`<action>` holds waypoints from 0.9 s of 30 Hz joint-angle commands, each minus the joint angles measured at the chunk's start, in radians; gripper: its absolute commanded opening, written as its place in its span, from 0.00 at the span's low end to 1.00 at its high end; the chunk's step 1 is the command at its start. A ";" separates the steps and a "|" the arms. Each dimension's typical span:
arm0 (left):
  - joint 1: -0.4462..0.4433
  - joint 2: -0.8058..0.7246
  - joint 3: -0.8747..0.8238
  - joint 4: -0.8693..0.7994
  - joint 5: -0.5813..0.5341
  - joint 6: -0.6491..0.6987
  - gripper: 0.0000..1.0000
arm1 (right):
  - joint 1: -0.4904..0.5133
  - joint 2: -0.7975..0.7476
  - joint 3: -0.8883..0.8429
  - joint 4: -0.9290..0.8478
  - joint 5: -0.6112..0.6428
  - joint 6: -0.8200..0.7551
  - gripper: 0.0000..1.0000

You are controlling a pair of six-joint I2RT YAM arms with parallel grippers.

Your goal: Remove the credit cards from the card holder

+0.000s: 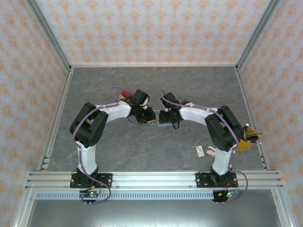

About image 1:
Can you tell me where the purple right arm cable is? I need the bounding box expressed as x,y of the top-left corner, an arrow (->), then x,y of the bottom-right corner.
160,89 -> 250,204

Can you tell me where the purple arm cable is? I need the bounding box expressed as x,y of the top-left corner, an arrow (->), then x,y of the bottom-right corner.
72,87 -> 128,206
160,89 -> 250,204

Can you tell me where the yellow pen cup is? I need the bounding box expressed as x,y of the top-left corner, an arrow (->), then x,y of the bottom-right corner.
235,125 -> 258,152

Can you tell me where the grey metal shelf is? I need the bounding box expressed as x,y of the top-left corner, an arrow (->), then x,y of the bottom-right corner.
25,200 -> 284,227

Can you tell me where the slotted grey cable duct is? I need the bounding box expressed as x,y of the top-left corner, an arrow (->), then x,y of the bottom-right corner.
35,191 -> 215,201

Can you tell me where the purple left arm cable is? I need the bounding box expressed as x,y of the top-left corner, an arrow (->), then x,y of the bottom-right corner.
72,87 -> 128,206

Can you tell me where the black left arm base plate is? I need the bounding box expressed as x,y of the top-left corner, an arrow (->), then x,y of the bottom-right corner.
70,173 -> 113,189

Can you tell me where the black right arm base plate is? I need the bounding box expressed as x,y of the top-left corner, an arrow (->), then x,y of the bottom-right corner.
196,172 -> 237,189

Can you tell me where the aluminium frame post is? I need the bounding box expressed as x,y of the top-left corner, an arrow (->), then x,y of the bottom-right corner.
11,189 -> 36,227
235,0 -> 282,71
271,189 -> 293,227
25,0 -> 73,71

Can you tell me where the teal card holder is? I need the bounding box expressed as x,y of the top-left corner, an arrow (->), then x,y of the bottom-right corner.
148,119 -> 172,128

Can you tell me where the aluminium table edge rail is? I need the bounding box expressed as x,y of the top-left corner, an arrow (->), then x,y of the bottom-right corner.
234,67 -> 270,171
37,67 -> 74,171

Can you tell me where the aluminium mounting rail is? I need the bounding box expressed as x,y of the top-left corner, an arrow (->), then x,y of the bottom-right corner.
24,171 -> 285,190

